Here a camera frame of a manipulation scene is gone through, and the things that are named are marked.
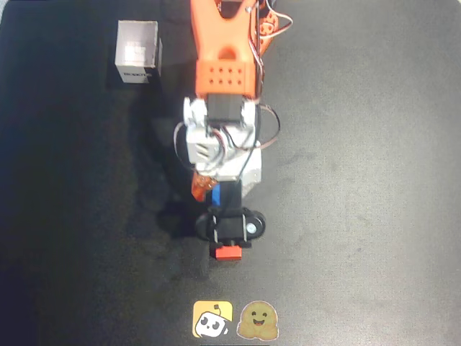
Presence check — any red cube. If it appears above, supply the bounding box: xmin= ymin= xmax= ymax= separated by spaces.
xmin=215 ymin=244 xmax=243 ymax=262

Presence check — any white cardboard box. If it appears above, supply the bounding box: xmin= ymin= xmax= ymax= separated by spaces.
xmin=114 ymin=19 xmax=164 ymax=85

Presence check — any black table mat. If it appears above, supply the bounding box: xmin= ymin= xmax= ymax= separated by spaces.
xmin=0 ymin=0 xmax=461 ymax=346

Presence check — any hugging face sticker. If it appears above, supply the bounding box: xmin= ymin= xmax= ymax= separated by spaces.
xmin=236 ymin=300 xmax=280 ymax=340

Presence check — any yellow robot sticker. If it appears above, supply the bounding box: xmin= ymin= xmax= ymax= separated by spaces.
xmin=192 ymin=300 xmax=234 ymax=339

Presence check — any black camera cable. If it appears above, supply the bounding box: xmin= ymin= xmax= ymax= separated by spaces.
xmin=236 ymin=122 xmax=262 ymax=181

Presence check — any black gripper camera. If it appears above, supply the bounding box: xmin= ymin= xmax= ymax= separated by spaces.
xmin=194 ymin=179 xmax=267 ymax=250

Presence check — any white servo cable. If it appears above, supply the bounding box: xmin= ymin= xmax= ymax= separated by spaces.
xmin=173 ymin=121 xmax=197 ymax=167
xmin=257 ymin=104 xmax=282 ymax=149

